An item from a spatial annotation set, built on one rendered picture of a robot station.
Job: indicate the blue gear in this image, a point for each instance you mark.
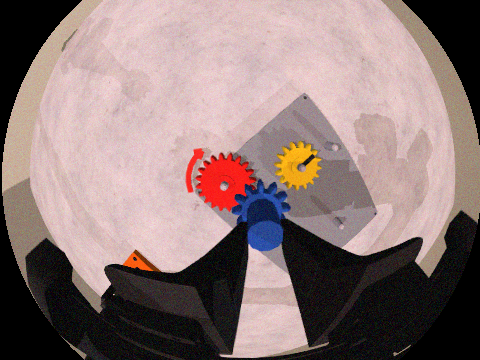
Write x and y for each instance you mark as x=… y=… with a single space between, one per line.
x=262 y=209

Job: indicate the yellow gear with black stripe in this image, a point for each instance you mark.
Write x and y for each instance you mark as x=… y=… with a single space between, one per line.
x=288 y=166

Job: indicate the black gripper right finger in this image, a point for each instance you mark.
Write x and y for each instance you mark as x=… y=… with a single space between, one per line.
x=327 y=279

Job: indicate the red gear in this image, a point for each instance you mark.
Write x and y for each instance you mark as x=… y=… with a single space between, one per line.
x=223 y=170

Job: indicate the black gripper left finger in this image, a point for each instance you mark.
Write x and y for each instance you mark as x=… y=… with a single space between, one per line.
x=209 y=290

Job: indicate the red curved arrow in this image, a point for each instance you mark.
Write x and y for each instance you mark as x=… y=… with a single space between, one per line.
x=188 y=175

